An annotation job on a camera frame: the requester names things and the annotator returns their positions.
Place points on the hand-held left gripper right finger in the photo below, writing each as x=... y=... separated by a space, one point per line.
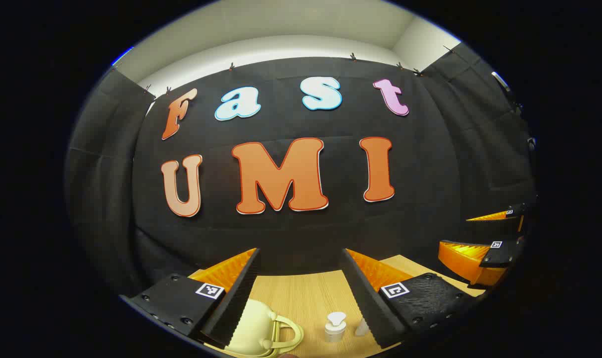
x=365 y=303

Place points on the black backdrop cloth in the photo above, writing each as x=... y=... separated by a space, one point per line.
x=331 y=233

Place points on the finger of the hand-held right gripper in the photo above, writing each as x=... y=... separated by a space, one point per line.
x=490 y=216
x=465 y=258

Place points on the pale yellow small suitcase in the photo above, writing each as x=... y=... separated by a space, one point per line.
x=253 y=323

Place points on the white squeeze tube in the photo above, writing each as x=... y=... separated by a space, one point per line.
x=362 y=329

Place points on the white pump bottle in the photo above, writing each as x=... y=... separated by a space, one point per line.
x=335 y=330

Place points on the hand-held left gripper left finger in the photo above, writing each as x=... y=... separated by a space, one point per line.
x=241 y=298

